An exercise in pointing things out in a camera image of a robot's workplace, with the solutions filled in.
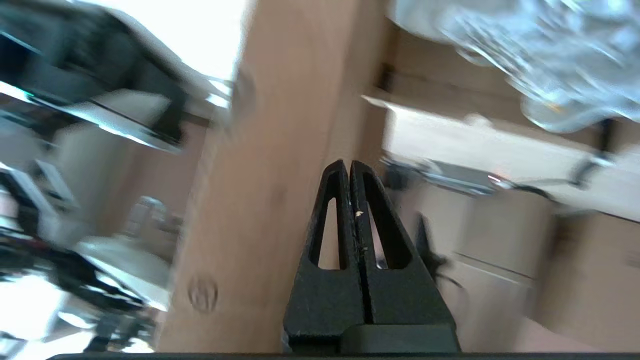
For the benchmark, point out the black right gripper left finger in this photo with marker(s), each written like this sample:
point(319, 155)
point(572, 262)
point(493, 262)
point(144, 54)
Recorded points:
point(325, 300)

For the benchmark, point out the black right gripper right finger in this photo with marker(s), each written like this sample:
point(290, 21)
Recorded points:
point(405, 295)

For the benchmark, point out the brown cardboard shoe box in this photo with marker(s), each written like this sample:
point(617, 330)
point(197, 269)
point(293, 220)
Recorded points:
point(270, 125)

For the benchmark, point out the crumpled grey plastic sheet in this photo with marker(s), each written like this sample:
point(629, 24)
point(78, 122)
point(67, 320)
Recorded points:
point(550, 50)

